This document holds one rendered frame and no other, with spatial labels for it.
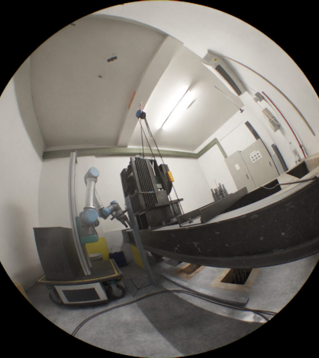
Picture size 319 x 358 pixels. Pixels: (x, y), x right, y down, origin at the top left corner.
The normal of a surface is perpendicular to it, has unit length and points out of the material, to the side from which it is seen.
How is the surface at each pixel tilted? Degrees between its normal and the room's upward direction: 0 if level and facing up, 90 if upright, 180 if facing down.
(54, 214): 90
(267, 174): 90
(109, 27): 180
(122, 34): 180
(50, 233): 90
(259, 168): 90
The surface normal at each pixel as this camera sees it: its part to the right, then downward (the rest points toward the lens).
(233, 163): -0.84, 0.07
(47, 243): 0.48, -0.43
